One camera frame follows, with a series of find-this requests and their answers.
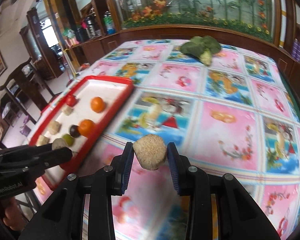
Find beige block piece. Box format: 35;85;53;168
36;135;50;146

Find beige yam chunk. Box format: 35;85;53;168
133;134;167;171

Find beige yam piece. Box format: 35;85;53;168
51;138;69;151

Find green round fruit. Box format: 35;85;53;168
62;134;75;147

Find small orange tangerine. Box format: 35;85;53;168
78;119;96;138

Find dark purple fruit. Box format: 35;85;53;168
69;125;81;138

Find large orange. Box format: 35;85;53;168
90;96;106;113

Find red tomato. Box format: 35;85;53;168
65;95;78;107

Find small beige cube piece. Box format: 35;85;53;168
47;120;61;135

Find beige root piece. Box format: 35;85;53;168
61;105;73;116

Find person's left hand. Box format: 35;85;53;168
2;197;27;231

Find dark wooden chair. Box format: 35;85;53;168
0;57;57;124

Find red rimmed white tray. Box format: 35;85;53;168
29;75;134;190

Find colourful fruit print tablecloth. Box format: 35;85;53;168
32;39;300;240

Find green bok choy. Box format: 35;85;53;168
180;36;221;67

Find wooden display cabinet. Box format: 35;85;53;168
38;0;300;98

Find purple bottles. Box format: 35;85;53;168
291;38;300;61

